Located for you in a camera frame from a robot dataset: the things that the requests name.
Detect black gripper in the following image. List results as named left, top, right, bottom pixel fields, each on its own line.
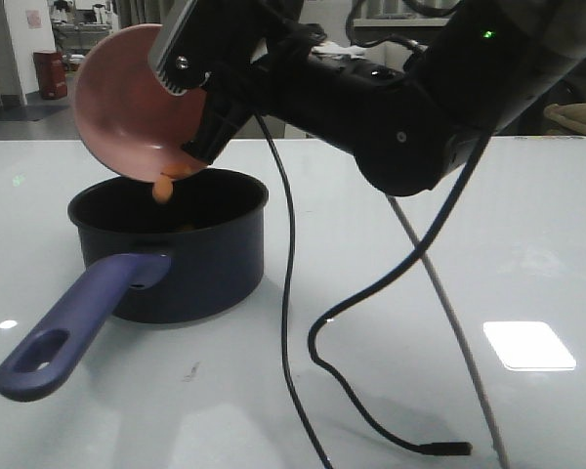
left=147, top=1, right=322, bottom=165

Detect pink plastic bowl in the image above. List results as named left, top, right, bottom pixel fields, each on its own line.
left=72, top=23, right=206, bottom=182

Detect orange ham slices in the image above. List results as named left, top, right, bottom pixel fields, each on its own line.
left=151, top=164, right=194, bottom=204

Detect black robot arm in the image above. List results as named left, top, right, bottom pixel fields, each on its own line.
left=148, top=1, right=586, bottom=196

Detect metal rack in background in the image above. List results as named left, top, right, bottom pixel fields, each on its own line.
left=47, top=0, right=117, bottom=56

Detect red bin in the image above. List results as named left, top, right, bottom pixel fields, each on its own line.
left=33, top=51, right=67, bottom=100

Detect dark blue saucepan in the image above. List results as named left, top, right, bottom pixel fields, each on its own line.
left=0, top=169, right=269, bottom=402

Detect grey white cable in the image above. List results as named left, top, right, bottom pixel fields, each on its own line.
left=388, top=194, right=512, bottom=469

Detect black cable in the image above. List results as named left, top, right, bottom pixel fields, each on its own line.
left=251, top=109, right=494, bottom=469

